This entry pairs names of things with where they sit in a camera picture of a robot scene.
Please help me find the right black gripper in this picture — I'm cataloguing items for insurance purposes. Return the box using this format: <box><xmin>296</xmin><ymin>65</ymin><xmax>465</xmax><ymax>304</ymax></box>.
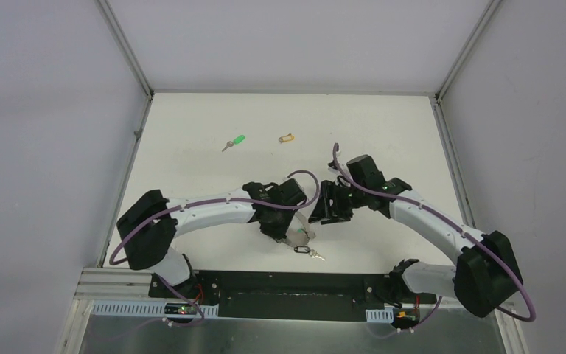
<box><xmin>308</xmin><ymin>179</ymin><xmax>367</xmax><ymax>225</ymax></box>

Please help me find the yellow key tag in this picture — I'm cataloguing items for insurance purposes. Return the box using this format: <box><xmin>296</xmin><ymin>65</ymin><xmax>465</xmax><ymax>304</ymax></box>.
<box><xmin>278</xmin><ymin>133</ymin><xmax>295</xmax><ymax>143</ymax></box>

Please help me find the large wire keyring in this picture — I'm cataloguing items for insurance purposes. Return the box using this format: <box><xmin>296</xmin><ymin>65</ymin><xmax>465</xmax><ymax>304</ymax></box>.
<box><xmin>284</xmin><ymin>212</ymin><xmax>315</xmax><ymax>247</ymax></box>

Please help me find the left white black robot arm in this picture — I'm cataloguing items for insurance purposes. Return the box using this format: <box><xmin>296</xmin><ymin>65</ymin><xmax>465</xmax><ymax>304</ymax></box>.
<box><xmin>116</xmin><ymin>179</ymin><xmax>307</xmax><ymax>299</ymax></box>

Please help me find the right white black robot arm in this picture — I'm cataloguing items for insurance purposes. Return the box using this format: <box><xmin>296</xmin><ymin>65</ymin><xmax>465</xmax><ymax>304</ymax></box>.
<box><xmin>309</xmin><ymin>154</ymin><xmax>525</xmax><ymax>317</ymax></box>

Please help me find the green tagged loose key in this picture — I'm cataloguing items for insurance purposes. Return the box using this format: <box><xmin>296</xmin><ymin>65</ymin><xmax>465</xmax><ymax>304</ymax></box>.
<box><xmin>221</xmin><ymin>135</ymin><xmax>245</xmax><ymax>152</ymax></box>

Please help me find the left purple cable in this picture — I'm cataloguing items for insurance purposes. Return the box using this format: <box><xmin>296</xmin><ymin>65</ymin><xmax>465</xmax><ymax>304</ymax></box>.
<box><xmin>108</xmin><ymin>170</ymin><xmax>321</xmax><ymax>267</ymax></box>

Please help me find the purple cable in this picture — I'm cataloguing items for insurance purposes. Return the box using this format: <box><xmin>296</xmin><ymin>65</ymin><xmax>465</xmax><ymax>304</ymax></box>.
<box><xmin>330</xmin><ymin>142</ymin><xmax>538</xmax><ymax>324</ymax></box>
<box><xmin>108</xmin><ymin>170</ymin><xmax>321</xmax><ymax>267</ymax></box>

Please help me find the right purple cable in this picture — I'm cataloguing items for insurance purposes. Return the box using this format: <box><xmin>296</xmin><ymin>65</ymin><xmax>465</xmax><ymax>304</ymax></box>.
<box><xmin>330</xmin><ymin>142</ymin><xmax>538</xmax><ymax>324</ymax></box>

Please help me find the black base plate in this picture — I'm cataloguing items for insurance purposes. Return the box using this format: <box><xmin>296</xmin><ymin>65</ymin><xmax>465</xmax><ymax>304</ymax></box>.
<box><xmin>174</xmin><ymin>271</ymin><xmax>437</xmax><ymax>322</ymax></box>

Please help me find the right white cable duct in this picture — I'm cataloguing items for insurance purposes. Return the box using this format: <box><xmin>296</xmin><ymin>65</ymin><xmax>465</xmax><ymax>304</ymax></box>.
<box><xmin>365</xmin><ymin>308</ymin><xmax>394</xmax><ymax>324</ymax></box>

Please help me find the white cable duct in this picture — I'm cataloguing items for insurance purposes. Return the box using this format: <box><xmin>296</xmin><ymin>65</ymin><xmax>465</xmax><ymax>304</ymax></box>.
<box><xmin>365</xmin><ymin>308</ymin><xmax>394</xmax><ymax>324</ymax></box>
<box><xmin>91</xmin><ymin>301</ymin><xmax>219</xmax><ymax>319</ymax></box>

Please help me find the right aluminium frame post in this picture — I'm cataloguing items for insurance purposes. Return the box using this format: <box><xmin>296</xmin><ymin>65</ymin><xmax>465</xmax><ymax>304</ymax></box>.
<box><xmin>429</xmin><ymin>0</ymin><xmax>528</xmax><ymax>354</ymax></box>

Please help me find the aluminium frame post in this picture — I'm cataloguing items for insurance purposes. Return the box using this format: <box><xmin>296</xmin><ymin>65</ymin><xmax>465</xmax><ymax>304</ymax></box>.
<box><xmin>54</xmin><ymin>1</ymin><xmax>155</xmax><ymax>353</ymax></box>
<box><xmin>429</xmin><ymin>0</ymin><xmax>528</xmax><ymax>354</ymax></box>

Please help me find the left aluminium frame post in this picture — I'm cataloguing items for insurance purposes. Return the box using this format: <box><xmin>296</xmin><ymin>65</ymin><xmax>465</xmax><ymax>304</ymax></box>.
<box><xmin>54</xmin><ymin>1</ymin><xmax>155</xmax><ymax>353</ymax></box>

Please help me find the left white cable duct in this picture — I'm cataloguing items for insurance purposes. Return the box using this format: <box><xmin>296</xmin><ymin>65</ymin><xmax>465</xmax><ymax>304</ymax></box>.
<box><xmin>91</xmin><ymin>301</ymin><xmax>219</xmax><ymax>319</ymax></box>

